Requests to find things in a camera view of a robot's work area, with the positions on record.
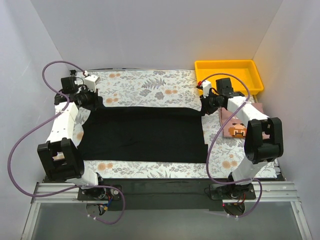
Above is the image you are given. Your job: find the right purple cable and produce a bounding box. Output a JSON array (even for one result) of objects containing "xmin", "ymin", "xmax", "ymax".
[{"xmin": 198, "ymin": 72, "xmax": 263, "ymax": 219}]

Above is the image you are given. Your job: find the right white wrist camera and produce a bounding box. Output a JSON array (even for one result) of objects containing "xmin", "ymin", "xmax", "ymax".
[{"xmin": 196, "ymin": 80, "xmax": 212, "ymax": 98}]

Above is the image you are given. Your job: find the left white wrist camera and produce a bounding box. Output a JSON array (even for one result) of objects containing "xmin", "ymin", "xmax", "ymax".
[{"xmin": 83, "ymin": 71, "xmax": 101, "ymax": 93}]

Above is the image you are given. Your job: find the aluminium frame rail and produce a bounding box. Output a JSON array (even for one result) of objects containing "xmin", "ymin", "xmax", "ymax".
[{"xmin": 31, "ymin": 179, "xmax": 300, "ymax": 203}]

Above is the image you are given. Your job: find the folded pink t shirt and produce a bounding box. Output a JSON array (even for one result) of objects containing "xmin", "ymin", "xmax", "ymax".
[{"xmin": 218, "ymin": 102, "xmax": 266, "ymax": 139}]

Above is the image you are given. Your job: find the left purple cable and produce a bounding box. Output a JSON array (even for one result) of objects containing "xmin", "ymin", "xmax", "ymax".
[{"xmin": 7, "ymin": 60, "xmax": 126, "ymax": 225}]

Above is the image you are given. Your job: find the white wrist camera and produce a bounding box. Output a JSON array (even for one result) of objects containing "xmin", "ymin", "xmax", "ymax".
[
  {"xmin": 83, "ymin": 71, "xmax": 101, "ymax": 93},
  {"xmin": 196, "ymin": 80, "xmax": 212, "ymax": 98}
]

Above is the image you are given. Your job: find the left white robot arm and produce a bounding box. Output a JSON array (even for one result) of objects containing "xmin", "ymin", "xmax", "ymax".
[{"xmin": 37, "ymin": 74, "xmax": 107, "ymax": 200}]

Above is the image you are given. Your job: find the yellow plastic tray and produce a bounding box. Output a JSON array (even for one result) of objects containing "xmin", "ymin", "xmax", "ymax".
[{"xmin": 194, "ymin": 59, "xmax": 264, "ymax": 95}]

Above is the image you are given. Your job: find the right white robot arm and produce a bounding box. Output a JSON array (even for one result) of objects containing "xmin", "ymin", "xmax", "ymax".
[{"xmin": 196, "ymin": 74, "xmax": 284, "ymax": 199}]

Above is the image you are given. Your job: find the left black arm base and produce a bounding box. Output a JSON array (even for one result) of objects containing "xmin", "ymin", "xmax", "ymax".
[{"xmin": 77, "ymin": 185, "xmax": 122, "ymax": 201}]

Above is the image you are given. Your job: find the purple cable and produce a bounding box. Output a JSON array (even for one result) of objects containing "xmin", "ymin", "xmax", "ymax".
[
  {"xmin": 7, "ymin": 60, "xmax": 126, "ymax": 225},
  {"xmin": 198, "ymin": 72, "xmax": 263, "ymax": 219}
]

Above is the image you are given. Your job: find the black t shirt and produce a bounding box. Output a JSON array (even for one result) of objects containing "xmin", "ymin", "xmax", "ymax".
[{"xmin": 77, "ymin": 106, "xmax": 208, "ymax": 164}]

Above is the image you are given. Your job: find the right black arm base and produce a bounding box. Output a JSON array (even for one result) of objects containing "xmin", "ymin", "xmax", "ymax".
[{"xmin": 209, "ymin": 183, "xmax": 256, "ymax": 200}]

